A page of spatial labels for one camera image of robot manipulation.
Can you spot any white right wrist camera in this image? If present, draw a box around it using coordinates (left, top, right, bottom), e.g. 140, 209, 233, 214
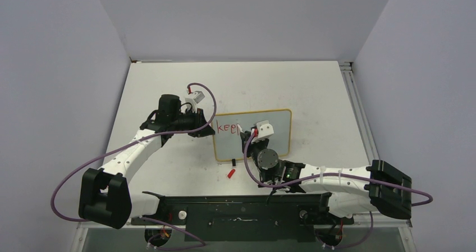
252, 120, 274, 142

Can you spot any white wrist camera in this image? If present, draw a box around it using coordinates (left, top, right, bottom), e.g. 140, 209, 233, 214
252, 120, 274, 142
185, 91, 205, 113

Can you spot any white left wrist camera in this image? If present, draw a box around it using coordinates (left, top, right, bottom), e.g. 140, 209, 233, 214
185, 91, 205, 113

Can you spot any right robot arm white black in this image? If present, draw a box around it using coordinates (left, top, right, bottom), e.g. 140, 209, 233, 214
240, 131, 412, 223

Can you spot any yellow framed whiteboard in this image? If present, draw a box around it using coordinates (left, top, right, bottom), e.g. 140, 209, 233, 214
212, 109, 292, 162

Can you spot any red marker cap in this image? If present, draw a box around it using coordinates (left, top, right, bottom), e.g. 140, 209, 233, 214
227, 169, 236, 178

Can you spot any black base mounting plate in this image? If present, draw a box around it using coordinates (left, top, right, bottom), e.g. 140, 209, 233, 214
150, 193, 356, 242

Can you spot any aluminium rail right side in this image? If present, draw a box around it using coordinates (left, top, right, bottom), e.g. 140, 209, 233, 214
338, 62, 380, 166

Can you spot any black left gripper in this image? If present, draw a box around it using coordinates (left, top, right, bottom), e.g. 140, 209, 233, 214
171, 107, 215, 138

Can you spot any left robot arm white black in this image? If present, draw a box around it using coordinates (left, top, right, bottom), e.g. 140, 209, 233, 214
79, 91, 215, 229

